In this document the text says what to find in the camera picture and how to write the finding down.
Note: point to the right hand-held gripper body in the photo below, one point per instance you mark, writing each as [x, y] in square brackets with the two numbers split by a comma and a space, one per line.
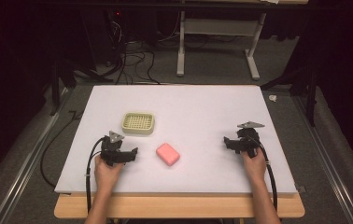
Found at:
[250, 137]

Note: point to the black metal stand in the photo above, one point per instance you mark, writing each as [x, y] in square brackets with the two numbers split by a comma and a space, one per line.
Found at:
[60, 81]
[308, 90]

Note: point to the pink soap bar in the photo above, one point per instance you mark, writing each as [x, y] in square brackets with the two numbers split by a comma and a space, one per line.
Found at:
[168, 154]

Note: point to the person's right hand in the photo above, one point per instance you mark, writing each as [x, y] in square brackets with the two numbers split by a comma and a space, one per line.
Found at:
[254, 168]

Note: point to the cream slotted soap dish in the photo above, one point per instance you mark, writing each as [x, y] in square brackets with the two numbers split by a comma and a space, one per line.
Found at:
[138, 123]

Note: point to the person's left hand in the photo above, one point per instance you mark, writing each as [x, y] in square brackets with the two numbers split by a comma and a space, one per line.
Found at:
[106, 174]

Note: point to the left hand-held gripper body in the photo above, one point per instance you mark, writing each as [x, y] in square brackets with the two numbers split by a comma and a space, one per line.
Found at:
[110, 148]

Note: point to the metal floor rail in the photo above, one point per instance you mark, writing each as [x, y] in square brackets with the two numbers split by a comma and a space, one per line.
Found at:
[25, 168]
[327, 161]

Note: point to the crumpled white paper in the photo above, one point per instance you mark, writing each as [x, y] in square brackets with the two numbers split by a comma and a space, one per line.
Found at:
[272, 98]

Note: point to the white metal desk frame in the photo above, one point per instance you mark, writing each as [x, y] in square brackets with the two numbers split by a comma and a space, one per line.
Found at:
[218, 26]

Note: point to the white table mat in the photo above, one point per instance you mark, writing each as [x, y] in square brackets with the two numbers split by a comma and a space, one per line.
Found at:
[190, 109]

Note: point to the wooden table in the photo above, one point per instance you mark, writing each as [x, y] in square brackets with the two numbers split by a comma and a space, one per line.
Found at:
[177, 206]

